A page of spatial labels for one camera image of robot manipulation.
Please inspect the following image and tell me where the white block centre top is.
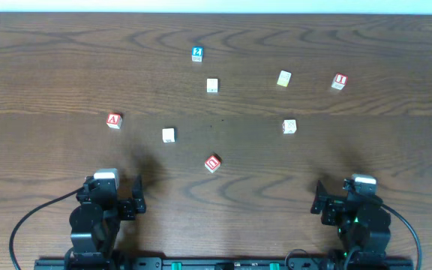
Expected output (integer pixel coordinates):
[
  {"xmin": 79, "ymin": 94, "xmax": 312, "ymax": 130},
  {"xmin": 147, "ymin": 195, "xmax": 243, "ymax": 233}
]
[{"xmin": 206, "ymin": 78, "xmax": 218, "ymax": 93}]

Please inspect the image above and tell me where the white block left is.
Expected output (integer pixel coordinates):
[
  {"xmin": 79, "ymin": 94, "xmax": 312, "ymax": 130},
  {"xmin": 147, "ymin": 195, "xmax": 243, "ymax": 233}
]
[{"xmin": 162, "ymin": 127, "xmax": 176, "ymax": 143}]

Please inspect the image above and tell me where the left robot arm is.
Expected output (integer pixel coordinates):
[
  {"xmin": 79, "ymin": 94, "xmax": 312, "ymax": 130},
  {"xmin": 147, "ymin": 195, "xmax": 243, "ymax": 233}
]
[{"xmin": 63, "ymin": 173, "xmax": 146, "ymax": 269}]

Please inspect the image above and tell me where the left black cable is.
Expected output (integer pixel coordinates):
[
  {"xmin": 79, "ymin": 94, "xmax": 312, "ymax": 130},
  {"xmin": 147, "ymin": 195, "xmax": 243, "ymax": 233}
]
[{"xmin": 8, "ymin": 187, "xmax": 86, "ymax": 270}]

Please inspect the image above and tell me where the white block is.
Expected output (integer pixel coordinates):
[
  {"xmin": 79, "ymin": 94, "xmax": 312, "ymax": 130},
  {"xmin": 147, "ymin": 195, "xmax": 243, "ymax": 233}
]
[
  {"xmin": 282, "ymin": 119, "xmax": 297, "ymax": 134},
  {"xmin": 162, "ymin": 127, "xmax": 176, "ymax": 143},
  {"xmin": 206, "ymin": 78, "xmax": 218, "ymax": 93}
]

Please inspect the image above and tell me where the white block right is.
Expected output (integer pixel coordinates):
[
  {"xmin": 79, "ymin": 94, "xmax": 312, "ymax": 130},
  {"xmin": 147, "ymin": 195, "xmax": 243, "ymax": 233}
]
[{"xmin": 282, "ymin": 119, "xmax": 297, "ymax": 134}]

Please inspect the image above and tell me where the right black cable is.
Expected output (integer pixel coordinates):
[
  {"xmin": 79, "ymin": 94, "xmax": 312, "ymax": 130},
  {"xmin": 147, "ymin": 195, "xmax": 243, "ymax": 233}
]
[{"xmin": 380, "ymin": 202, "xmax": 423, "ymax": 270}]

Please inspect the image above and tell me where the red letter I block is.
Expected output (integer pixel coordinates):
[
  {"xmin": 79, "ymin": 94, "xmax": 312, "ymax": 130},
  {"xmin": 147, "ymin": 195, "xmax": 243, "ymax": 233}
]
[{"xmin": 331, "ymin": 73, "xmax": 348, "ymax": 90}]

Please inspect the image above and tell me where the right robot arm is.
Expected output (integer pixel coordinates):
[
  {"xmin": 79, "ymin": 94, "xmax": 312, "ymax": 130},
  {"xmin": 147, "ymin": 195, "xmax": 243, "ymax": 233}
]
[{"xmin": 310, "ymin": 174, "xmax": 391, "ymax": 269}]

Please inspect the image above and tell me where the yellow-green block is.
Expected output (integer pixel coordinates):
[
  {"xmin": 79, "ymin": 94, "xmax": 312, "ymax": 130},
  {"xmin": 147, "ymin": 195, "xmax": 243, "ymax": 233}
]
[{"xmin": 277, "ymin": 70, "xmax": 292, "ymax": 87}]

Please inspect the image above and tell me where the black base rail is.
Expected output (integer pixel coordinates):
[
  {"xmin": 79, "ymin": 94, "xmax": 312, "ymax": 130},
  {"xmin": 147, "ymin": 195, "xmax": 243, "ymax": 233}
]
[{"xmin": 33, "ymin": 257, "xmax": 414, "ymax": 270}]

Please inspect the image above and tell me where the red letter A block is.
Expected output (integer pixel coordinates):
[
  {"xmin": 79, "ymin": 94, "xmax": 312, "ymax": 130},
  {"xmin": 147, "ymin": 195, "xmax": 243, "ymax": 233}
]
[{"xmin": 106, "ymin": 113, "xmax": 122, "ymax": 129}]

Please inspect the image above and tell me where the blue number 2 block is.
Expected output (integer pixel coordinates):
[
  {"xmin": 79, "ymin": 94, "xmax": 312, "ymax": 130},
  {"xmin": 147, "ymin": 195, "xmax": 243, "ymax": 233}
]
[{"xmin": 191, "ymin": 46, "xmax": 204, "ymax": 62}]

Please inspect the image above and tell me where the red letter U block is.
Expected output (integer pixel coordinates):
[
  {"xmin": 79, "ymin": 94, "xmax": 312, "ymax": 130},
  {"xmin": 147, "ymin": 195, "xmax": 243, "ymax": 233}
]
[{"xmin": 204, "ymin": 155, "xmax": 221, "ymax": 173}]

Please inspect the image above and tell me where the black cable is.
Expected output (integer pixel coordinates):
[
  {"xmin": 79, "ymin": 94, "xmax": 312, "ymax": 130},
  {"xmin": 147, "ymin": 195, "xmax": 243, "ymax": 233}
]
[
  {"xmin": 380, "ymin": 202, "xmax": 423, "ymax": 270},
  {"xmin": 8, "ymin": 187, "xmax": 86, "ymax": 270}
]

